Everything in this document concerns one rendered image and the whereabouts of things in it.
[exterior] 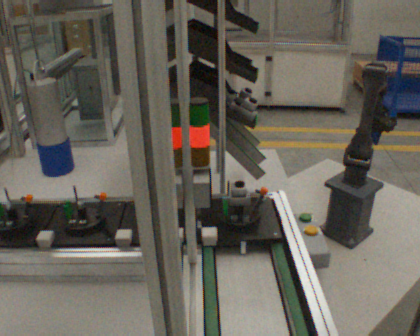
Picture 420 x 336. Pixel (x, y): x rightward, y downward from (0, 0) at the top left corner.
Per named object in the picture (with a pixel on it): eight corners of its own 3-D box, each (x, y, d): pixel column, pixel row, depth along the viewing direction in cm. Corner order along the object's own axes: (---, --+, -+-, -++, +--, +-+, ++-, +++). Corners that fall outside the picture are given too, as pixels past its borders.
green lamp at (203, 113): (208, 119, 91) (208, 99, 89) (209, 127, 86) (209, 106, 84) (187, 120, 91) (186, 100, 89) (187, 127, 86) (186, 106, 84)
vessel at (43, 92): (71, 134, 179) (58, 55, 162) (62, 146, 167) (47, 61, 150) (43, 135, 179) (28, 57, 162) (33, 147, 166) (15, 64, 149)
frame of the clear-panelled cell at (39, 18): (133, 105, 265) (123, 2, 233) (114, 146, 203) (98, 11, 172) (68, 109, 263) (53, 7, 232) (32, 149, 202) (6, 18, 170)
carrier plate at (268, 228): (269, 200, 135) (269, 195, 135) (282, 243, 114) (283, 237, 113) (201, 203, 135) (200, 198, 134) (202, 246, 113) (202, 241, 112)
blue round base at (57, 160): (78, 161, 187) (73, 133, 180) (69, 176, 173) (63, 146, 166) (48, 162, 187) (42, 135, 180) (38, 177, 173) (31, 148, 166)
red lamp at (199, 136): (209, 139, 93) (208, 119, 91) (210, 147, 89) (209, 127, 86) (188, 139, 93) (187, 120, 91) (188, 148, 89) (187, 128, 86)
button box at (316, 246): (311, 227, 129) (313, 211, 126) (328, 268, 111) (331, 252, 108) (291, 228, 129) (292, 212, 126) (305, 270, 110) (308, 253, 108)
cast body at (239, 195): (248, 198, 123) (249, 178, 120) (250, 205, 119) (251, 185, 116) (222, 199, 123) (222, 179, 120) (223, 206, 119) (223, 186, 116)
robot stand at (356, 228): (373, 232, 132) (384, 183, 123) (351, 250, 124) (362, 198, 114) (340, 215, 142) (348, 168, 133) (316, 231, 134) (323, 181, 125)
